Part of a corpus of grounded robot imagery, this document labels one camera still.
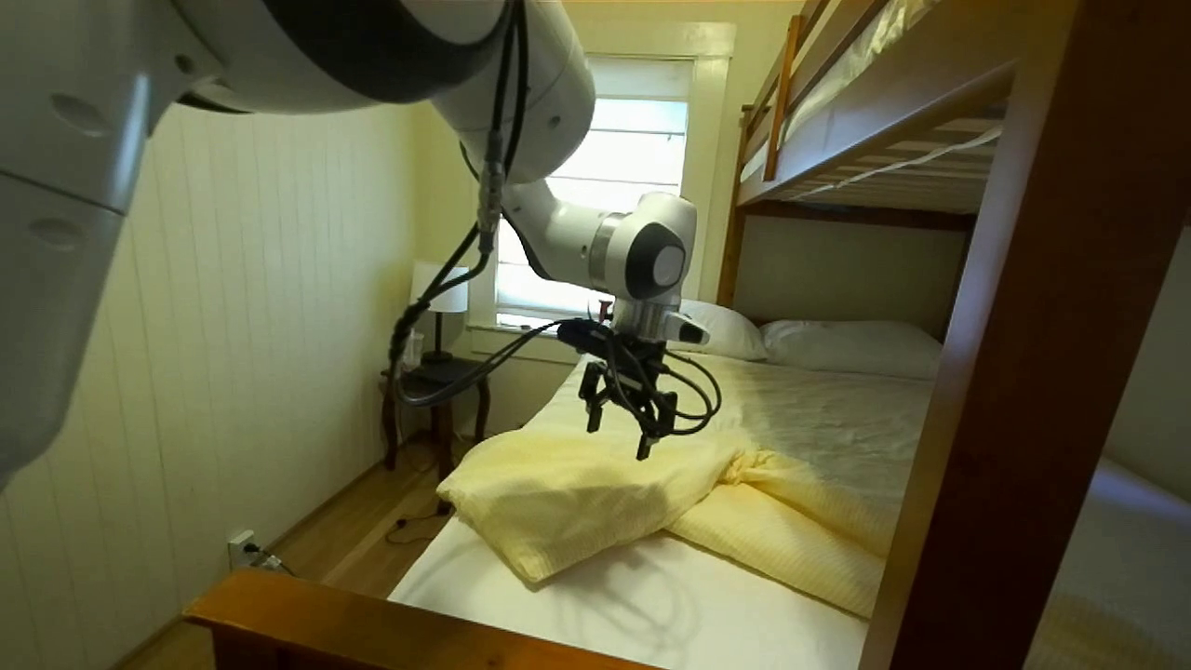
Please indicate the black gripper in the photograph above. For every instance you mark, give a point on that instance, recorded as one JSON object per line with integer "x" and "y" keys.
{"x": 637, "y": 366}

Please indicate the yellow striped bed sheet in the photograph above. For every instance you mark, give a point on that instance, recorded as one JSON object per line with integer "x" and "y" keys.
{"x": 559, "y": 496}

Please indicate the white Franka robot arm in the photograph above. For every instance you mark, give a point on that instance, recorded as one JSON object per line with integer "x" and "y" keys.
{"x": 85, "y": 111}

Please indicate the large white pillow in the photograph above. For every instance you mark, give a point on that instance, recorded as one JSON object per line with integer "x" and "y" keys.
{"x": 729, "y": 331}

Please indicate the dark bedside table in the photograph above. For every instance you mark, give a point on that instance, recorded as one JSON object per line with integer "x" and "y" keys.
{"x": 434, "y": 392}

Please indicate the white fitted mattress sheet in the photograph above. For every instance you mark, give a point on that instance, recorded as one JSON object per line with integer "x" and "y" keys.
{"x": 645, "y": 606}

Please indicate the white shade table lamp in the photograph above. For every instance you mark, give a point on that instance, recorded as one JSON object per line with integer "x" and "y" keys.
{"x": 441, "y": 293}

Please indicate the small white pillow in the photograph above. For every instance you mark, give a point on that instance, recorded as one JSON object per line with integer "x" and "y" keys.
{"x": 858, "y": 346}

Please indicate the window with white blinds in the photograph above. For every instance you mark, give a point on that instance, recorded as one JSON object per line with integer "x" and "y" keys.
{"x": 619, "y": 160}

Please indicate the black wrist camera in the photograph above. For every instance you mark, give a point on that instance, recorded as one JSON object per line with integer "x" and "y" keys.
{"x": 590, "y": 337}

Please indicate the wall power outlet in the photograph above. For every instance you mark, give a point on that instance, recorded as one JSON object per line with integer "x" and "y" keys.
{"x": 248, "y": 549}

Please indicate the wooden bunk bed frame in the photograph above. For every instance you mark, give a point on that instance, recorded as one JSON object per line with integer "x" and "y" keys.
{"x": 1027, "y": 374}

